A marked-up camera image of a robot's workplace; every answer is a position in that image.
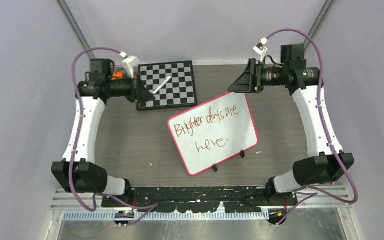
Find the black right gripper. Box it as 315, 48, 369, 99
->
227, 58, 287, 94

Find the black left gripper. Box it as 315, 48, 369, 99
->
106, 72, 155, 103

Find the white whiteboard marker pen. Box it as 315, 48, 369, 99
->
152, 75, 173, 95

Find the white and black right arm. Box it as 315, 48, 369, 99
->
227, 44, 354, 205

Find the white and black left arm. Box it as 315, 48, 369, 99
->
51, 56, 155, 207

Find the pink-framed whiteboard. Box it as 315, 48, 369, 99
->
167, 92, 259, 176

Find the black white checkerboard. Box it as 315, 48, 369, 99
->
136, 60, 198, 111

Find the orange curved block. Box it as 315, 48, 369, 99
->
111, 71, 124, 81

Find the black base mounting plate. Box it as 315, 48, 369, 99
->
101, 186, 298, 214

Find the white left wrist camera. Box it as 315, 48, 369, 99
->
121, 55, 140, 78

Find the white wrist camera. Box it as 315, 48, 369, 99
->
253, 37, 269, 63
121, 55, 140, 78

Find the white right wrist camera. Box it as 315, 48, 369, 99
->
253, 37, 269, 63

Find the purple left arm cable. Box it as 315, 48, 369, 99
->
71, 47, 160, 227

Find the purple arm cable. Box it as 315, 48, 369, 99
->
261, 28, 360, 227
71, 47, 160, 227

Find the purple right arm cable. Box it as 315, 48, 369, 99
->
261, 28, 360, 227

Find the white slotted cable duct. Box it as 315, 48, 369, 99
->
62, 210, 270, 221

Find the aluminium frame rail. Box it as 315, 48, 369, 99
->
50, 64, 107, 213

